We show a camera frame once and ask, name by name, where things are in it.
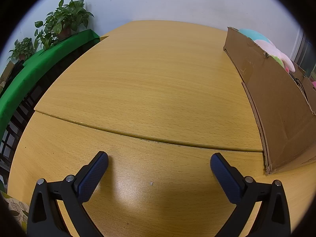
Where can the teal and pink plush toy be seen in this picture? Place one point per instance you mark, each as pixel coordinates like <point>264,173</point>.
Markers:
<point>265,45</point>

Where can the black grid rack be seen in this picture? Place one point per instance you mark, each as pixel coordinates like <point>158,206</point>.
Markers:
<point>23,108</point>

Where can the leaf print bag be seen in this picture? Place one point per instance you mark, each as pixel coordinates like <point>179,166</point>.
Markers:
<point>17,208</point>

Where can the large potted green plant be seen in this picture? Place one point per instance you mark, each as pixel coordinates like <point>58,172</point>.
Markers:
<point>65,17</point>

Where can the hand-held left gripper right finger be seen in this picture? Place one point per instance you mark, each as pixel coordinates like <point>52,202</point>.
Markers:
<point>226,177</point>

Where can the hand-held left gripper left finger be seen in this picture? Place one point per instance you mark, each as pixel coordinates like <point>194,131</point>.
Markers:
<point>92,177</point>

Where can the glass door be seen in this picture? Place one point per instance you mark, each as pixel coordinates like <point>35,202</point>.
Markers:
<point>303,51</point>

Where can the brown cardboard box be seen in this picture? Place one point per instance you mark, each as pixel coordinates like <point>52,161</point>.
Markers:
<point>271,103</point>

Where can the small potted green plant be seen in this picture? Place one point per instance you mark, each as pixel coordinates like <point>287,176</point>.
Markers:
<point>23,48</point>

